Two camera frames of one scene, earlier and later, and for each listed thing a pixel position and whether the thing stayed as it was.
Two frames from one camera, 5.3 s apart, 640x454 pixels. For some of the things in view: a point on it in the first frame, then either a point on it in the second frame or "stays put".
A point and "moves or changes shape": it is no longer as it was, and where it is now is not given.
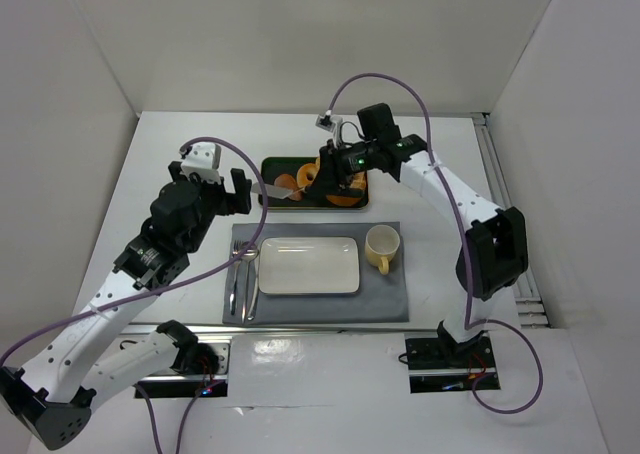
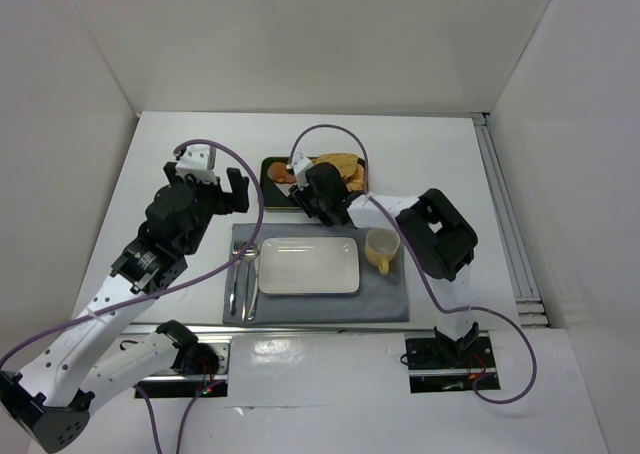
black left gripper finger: (239, 203) stays put
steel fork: (233, 296) stays put
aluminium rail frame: (529, 313) stays put
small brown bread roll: (285, 180) moves or changes shape
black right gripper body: (331, 169) -> (304, 197)
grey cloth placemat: (380, 299) stays put
